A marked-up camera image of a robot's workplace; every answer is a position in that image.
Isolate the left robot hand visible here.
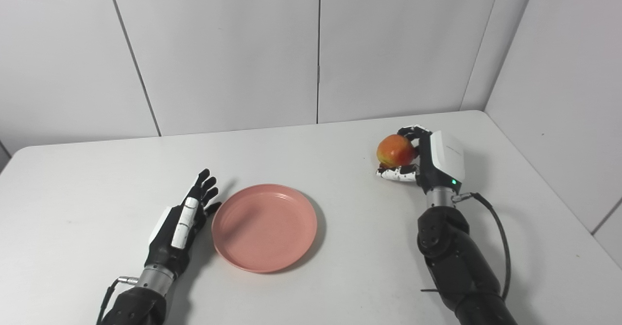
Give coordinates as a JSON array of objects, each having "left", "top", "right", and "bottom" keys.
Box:
[{"left": 145, "top": 169, "right": 222, "bottom": 278}]

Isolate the red yellow pomegranate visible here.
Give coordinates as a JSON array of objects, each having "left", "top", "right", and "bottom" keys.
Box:
[{"left": 377, "top": 134, "right": 419, "bottom": 167}]

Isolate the pink plate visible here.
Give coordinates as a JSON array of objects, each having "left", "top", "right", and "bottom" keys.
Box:
[{"left": 211, "top": 184, "right": 318, "bottom": 273}]

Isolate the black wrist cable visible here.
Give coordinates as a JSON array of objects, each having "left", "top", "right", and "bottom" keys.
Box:
[
  {"left": 452, "top": 192, "right": 512, "bottom": 301},
  {"left": 96, "top": 276, "right": 139, "bottom": 325}
]

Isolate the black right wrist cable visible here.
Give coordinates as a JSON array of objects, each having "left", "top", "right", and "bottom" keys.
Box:
[{"left": 452, "top": 192, "right": 512, "bottom": 301}]

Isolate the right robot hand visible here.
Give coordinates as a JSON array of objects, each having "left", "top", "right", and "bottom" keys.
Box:
[{"left": 376, "top": 125, "right": 466, "bottom": 194}]

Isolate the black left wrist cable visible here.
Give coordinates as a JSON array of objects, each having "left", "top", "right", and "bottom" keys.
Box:
[{"left": 96, "top": 276, "right": 139, "bottom": 325}]

